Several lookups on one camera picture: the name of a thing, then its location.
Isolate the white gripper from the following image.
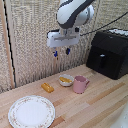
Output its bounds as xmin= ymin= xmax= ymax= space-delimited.
xmin=46 ymin=28 xmax=81 ymax=61

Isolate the white bowl with hot dog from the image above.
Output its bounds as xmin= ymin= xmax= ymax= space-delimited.
xmin=58 ymin=74 xmax=75 ymax=88

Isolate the yellow hot dog bun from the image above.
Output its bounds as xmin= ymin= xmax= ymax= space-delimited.
xmin=40 ymin=82 xmax=55 ymax=94

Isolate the white floral-rimmed plate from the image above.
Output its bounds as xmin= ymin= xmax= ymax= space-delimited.
xmin=7 ymin=95 xmax=56 ymax=128

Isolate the pink mug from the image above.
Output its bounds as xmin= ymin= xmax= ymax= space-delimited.
xmin=72 ymin=75 xmax=91 ymax=95

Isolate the black air fryer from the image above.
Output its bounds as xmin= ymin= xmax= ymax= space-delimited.
xmin=85 ymin=28 xmax=128 ymax=81

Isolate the black cable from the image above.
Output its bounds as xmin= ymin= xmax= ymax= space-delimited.
xmin=79 ymin=11 xmax=128 ymax=37

